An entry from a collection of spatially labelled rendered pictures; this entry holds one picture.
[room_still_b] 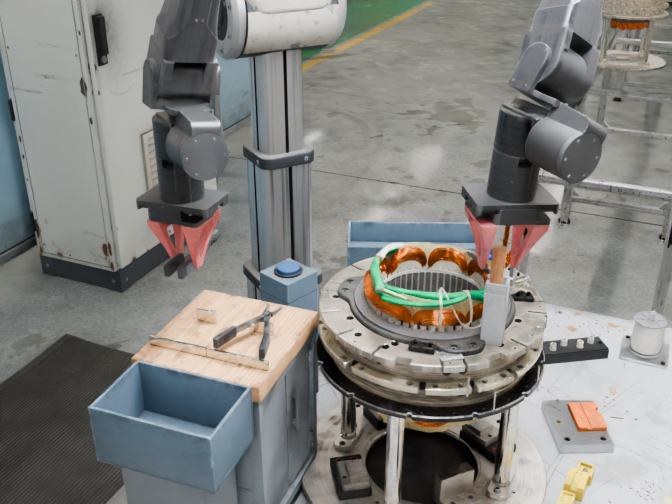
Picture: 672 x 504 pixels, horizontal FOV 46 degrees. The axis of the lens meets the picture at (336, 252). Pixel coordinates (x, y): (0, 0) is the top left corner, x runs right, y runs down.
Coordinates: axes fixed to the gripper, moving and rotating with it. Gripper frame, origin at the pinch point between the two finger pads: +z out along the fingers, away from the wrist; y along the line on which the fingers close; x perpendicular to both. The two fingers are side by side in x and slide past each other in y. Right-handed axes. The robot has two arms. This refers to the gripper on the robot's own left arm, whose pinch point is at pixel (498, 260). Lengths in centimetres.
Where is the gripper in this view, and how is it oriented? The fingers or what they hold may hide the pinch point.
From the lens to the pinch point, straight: 101.0
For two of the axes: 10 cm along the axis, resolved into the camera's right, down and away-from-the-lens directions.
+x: -1.6, -4.7, 8.7
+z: -0.6, 8.8, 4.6
